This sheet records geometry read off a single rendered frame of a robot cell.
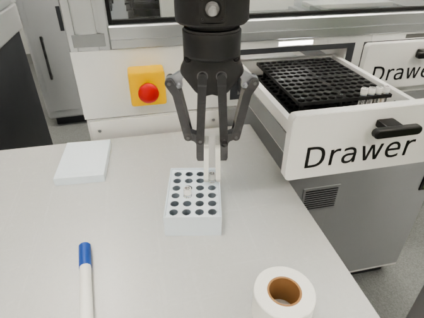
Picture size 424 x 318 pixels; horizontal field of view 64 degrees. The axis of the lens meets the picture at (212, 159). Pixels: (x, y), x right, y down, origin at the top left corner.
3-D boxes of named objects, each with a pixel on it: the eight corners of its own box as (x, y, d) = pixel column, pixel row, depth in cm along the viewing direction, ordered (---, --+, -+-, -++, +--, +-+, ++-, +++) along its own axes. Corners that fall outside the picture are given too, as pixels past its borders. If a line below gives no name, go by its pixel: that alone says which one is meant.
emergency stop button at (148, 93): (159, 103, 68) (158, 84, 65) (139, 105, 67) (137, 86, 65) (158, 97, 70) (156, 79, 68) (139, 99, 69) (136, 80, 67)
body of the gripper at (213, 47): (175, 31, 40) (180, 104, 45) (248, 30, 40) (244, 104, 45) (180, 17, 46) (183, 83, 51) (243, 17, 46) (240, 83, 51)
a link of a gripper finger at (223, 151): (219, 127, 52) (239, 127, 52) (219, 155, 55) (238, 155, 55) (219, 132, 51) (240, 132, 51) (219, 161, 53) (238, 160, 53)
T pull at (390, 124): (421, 134, 48) (424, 125, 48) (374, 140, 47) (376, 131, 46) (404, 123, 51) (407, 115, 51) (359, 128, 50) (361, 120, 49)
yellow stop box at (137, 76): (167, 105, 71) (164, 71, 67) (132, 108, 69) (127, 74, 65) (164, 96, 75) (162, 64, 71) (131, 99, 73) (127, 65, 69)
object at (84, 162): (105, 182, 62) (103, 174, 61) (55, 186, 61) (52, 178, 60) (111, 146, 72) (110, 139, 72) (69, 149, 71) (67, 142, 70)
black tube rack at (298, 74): (382, 126, 64) (392, 93, 60) (294, 136, 60) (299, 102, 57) (324, 83, 82) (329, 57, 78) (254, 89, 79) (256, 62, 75)
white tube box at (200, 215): (221, 235, 51) (221, 216, 49) (164, 236, 51) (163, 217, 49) (219, 184, 61) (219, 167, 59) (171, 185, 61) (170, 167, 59)
